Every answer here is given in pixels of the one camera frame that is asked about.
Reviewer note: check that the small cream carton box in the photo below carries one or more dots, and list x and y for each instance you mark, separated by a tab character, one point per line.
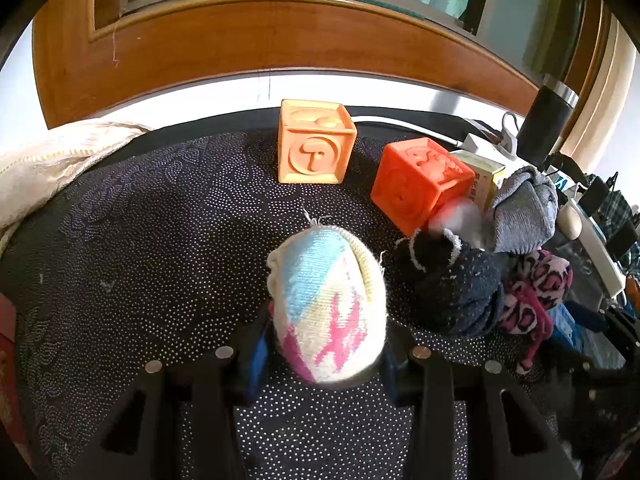
489	176

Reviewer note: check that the white pink sock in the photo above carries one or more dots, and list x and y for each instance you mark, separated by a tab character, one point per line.
328	305

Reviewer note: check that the light orange toy cube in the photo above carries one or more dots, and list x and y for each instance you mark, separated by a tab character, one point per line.
315	141

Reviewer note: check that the white power strip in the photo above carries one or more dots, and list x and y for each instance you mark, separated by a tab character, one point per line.
593	242

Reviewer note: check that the cream lace curtain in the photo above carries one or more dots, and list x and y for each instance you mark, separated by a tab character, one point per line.
34	172

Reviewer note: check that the white ball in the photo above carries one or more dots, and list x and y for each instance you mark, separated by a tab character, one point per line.
462	217

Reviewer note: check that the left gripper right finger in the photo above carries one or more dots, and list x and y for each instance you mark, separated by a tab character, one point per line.
507	436

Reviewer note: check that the black thermos bottle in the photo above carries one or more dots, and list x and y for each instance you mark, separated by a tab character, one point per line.
545	121

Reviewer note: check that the grey rolled sock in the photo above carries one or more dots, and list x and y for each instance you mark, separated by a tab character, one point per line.
522	215

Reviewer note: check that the wooden window frame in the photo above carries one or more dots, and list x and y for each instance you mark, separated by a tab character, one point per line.
93	55

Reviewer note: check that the blue cloth item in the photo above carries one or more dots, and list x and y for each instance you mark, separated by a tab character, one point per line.
566	332

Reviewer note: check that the plaid cloth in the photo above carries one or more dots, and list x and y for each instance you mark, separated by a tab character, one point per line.
619	224

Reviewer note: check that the pink leopard sock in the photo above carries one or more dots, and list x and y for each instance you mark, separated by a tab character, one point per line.
537	283

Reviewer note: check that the beige egg-shaped object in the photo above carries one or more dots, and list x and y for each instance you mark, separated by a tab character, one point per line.
568	222

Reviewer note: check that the black rolled sock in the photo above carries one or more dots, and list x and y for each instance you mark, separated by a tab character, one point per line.
443	285

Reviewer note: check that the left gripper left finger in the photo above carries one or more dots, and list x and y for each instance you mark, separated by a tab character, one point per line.
141	437

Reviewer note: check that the red cardboard box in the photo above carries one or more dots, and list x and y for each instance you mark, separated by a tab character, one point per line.
10	405

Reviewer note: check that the dark orange toy cube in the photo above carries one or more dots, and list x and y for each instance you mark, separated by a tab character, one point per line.
415	179

